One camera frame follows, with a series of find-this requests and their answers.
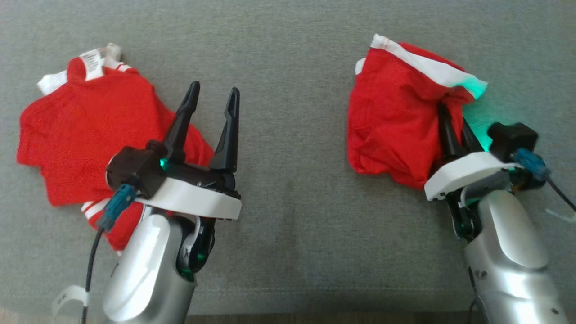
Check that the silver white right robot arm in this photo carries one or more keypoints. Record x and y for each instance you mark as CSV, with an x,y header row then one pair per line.
x,y
508,252

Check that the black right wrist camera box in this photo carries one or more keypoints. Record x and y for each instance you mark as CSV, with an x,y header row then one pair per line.
x,y
510,137

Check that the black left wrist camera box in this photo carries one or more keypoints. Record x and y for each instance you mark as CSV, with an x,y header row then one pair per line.
x,y
135,168

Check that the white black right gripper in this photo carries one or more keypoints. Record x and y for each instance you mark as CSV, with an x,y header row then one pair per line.
x,y
468,173

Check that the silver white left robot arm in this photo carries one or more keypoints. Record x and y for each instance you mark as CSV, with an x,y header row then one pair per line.
x,y
144,270

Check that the red jersey with white trim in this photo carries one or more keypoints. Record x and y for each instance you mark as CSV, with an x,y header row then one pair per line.
x,y
90,135

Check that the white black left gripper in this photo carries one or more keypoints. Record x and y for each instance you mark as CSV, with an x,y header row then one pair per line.
x,y
193,200

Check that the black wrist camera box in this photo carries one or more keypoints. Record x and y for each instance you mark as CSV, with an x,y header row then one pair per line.
x,y
135,168
510,137

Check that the red shorts with white stripe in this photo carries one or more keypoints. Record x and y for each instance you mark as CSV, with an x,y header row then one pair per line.
x,y
391,117

